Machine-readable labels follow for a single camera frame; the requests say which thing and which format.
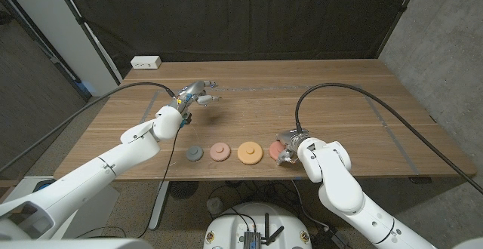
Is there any blue foot pedal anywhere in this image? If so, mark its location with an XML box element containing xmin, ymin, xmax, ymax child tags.
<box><xmin>34</xmin><ymin>179</ymin><xmax>57</xmax><ymax>194</ymax></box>

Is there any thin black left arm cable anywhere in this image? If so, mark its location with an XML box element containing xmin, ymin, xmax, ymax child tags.
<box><xmin>136</xmin><ymin>126</ymin><xmax>180</xmax><ymax>239</ymax></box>

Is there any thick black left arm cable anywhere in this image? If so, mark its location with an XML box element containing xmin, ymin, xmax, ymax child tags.
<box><xmin>0</xmin><ymin>81</ymin><xmax>177</xmax><ymax>174</ymax></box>

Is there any grey round floor object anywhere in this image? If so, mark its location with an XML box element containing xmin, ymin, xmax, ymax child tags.
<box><xmin>206</xmin><ymin>197</ymin><xmax>224</xmax><ymax>215</ymax></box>

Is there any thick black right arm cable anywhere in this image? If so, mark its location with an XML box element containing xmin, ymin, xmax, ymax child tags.
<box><xmin>294</xmin><ymin>82</ymin><xmax>483</xmax><ymax>196</ymax></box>

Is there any small dark grey ring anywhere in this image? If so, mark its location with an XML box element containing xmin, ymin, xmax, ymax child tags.
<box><xmin>186</xmin><ymin>145</ymin><xmax>205</xmax><ymax>162</ymax></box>

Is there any coral red ring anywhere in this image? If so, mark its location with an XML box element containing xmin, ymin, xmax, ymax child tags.
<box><xmin>269</xmin><ymin>140</ymin><xmax>286</xmax><ymax>162</ymax></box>

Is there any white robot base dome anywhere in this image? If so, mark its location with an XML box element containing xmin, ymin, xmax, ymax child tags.
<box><xmin>202</xmin><ymin>201</ymin><xmax>313</xmax><ymax>249</ymax></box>

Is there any light pink ring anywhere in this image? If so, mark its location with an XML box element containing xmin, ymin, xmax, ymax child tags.
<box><xmin>209</xmin><ymin>142</ymin><xmax>232</xmax><ymax>162</ymax></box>

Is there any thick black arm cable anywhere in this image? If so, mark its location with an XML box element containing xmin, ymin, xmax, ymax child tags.
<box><xmin>294</xmin><ymin>82</ymin><xmax>483</xmax><ymax>196</ymax></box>
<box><xmin>0</xmin><ymin>81</ymin><xmax>177</xmax><ymax>174</ymax></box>

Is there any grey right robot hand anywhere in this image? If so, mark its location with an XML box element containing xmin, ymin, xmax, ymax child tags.
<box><xmin>276</xmin><ymin>129</ymin><xmax>312</xmax><ymax>166</ymax></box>

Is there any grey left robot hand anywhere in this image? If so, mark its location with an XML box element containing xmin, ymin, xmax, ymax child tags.
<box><xmin>168</xmin><ymin>79</ymin><xmax>222</xmax><ymax>124</ymax></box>

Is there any large orange base ring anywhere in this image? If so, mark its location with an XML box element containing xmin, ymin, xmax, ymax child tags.
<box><xmin>237</xmin><ymin>140</ymin><xmax>264</xmax><ymax>166</ymax></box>

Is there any white table leg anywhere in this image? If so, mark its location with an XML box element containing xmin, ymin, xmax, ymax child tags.
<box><xmin>148</xmin><ymin>180</ymin><xmax>171</xmax><ymax>230</ymax></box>

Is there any radio box with black antennas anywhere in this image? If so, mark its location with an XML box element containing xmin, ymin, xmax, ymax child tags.
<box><xmin>243</xmin><ymin>213</ymin><xmax>286</xmax><ymax>249</ymax></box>

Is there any black backdrop stand pole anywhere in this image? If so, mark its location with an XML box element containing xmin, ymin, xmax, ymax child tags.
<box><xmin>50</xmin><ymin>0</ymin><xmax>122</xmax><ymax>86</ymax></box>
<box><xmin>375</xmin><ymin>0</ymin><xmax>423</xmax><ymax>60</ymax></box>

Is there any white power strip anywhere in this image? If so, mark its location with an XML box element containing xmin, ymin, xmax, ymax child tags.
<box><xmin>130</xmin><ymin>55</ymin><xmax>162</xmax><ymax>70</ymax></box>

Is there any black backdrop curtain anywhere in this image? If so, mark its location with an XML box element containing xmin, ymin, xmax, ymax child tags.
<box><xmin>58</xmin><ymin>0</ymin><xmax>422</xmax><ymax>78</ymax></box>

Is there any black round floor fan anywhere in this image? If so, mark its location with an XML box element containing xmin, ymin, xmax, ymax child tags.
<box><xmin>168</xmin><ymin>180</ymin><xmax>199</xmax><ymax>200</ymax></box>

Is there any black power adapter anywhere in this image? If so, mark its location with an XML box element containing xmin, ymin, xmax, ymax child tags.
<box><xmin>312</xmin><ymin>226</ymin><xmax>348</xmax><ymax>249</ymax></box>

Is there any white robot torso edge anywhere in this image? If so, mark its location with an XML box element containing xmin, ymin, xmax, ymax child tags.
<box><xmin>0</xmin><ymin>238</ymin><xmax>154</xmax><ymax>249</ymax></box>

